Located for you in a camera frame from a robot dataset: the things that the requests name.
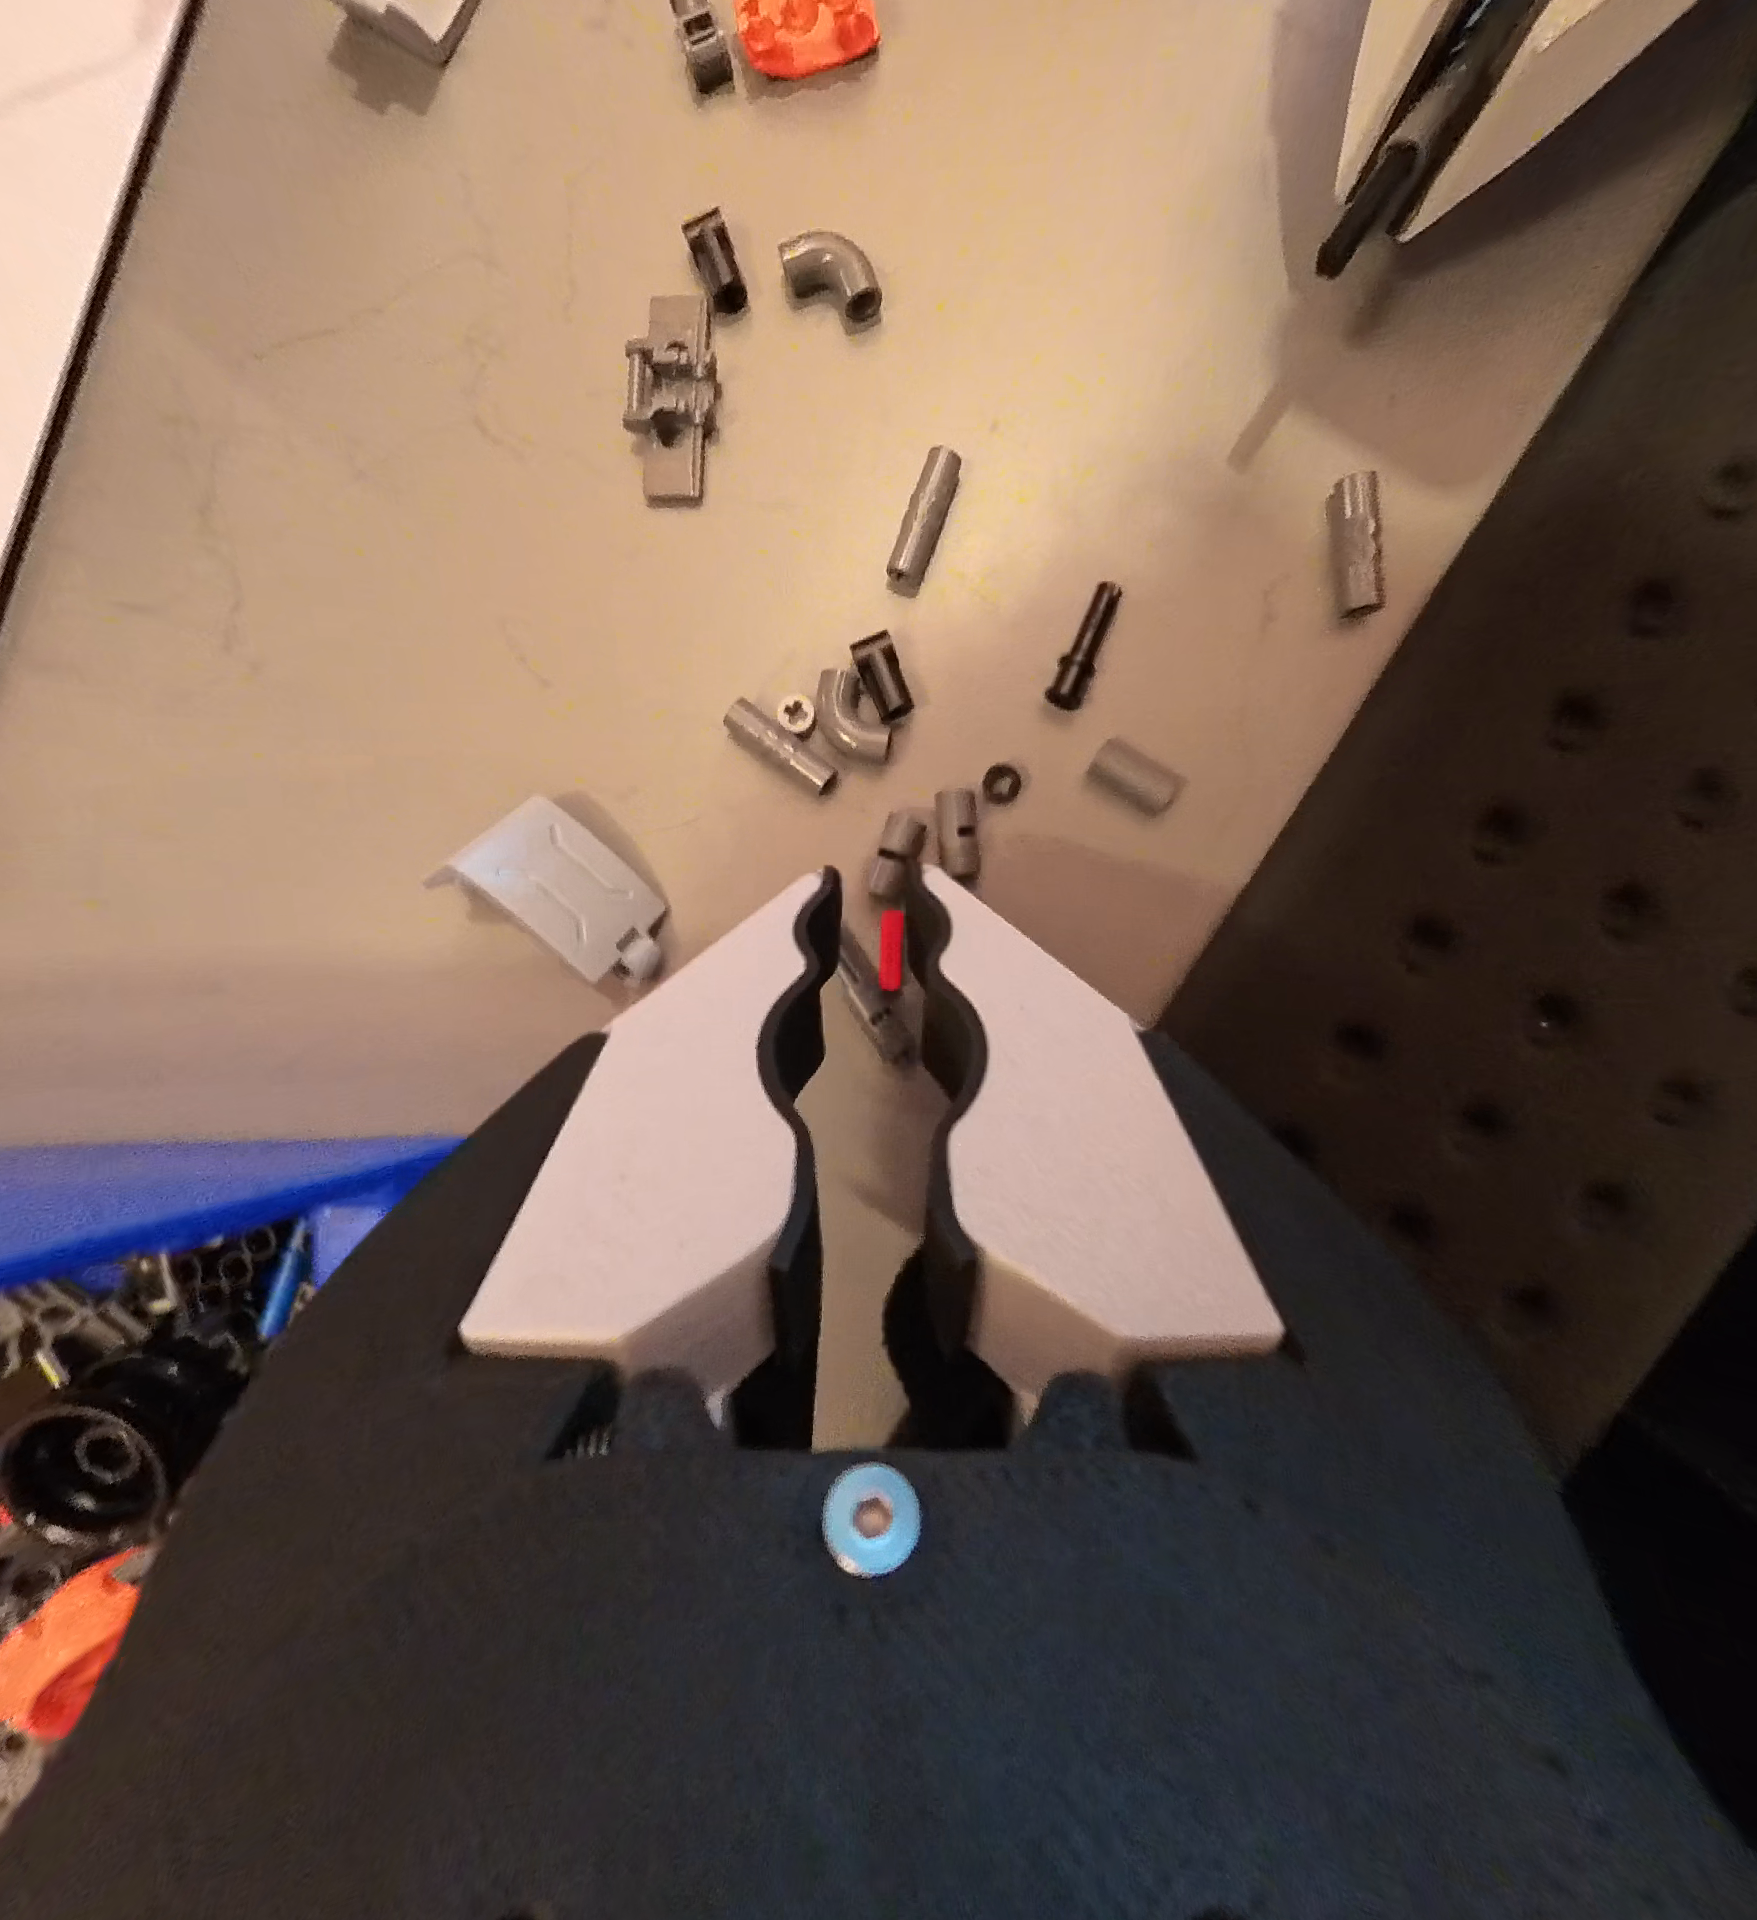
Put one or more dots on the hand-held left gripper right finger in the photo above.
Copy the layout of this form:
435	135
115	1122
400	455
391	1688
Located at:
1119	1201

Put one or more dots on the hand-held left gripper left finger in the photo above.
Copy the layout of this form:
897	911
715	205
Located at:
624	1201

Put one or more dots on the grey elbow connector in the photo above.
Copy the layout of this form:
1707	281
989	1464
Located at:
834	281

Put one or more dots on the white stand base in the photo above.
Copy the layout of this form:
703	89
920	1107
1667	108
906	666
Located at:
39	301

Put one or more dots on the small dark grey piece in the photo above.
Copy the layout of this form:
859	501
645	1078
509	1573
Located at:
704	41

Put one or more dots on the light grey curved panel piece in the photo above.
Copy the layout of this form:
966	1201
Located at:
415	30

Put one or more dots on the pile of toy building pieces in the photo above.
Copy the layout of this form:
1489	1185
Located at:
100	1441

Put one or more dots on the cluster of small grey connectors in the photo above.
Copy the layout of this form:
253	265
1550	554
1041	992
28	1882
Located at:
924	516

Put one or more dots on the light grey ribbed panel piece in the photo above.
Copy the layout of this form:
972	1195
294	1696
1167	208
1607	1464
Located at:
563	886

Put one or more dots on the blue plastic bin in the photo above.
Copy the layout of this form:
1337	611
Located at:
160	1201

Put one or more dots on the dark grey connector plate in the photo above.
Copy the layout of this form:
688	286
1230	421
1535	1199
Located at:
674	392

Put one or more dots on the red grey pin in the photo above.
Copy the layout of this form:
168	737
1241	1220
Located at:
890	960

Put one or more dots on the black perforated pad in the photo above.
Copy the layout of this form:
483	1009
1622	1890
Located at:
1599	841

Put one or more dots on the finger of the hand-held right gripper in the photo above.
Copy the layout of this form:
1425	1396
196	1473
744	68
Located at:
1388	75
1554	106

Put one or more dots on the orange panel piece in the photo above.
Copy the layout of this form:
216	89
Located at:
809	30

